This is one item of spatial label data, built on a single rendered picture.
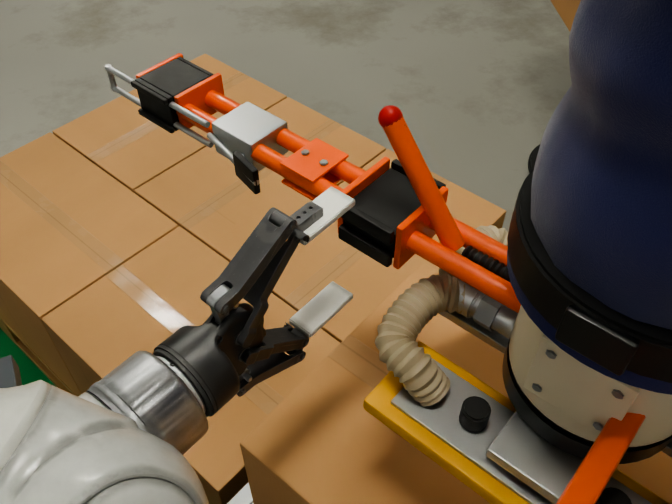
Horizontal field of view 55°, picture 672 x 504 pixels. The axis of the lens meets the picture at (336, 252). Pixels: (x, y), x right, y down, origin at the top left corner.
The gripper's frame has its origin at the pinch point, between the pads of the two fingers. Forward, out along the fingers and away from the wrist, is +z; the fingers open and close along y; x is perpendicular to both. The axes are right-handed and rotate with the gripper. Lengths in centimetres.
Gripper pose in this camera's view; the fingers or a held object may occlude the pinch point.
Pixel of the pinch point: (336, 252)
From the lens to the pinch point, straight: 64.7
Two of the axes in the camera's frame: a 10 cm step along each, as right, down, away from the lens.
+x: 7.6, 4.7, -4.5
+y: 0.0, 6.9, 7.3
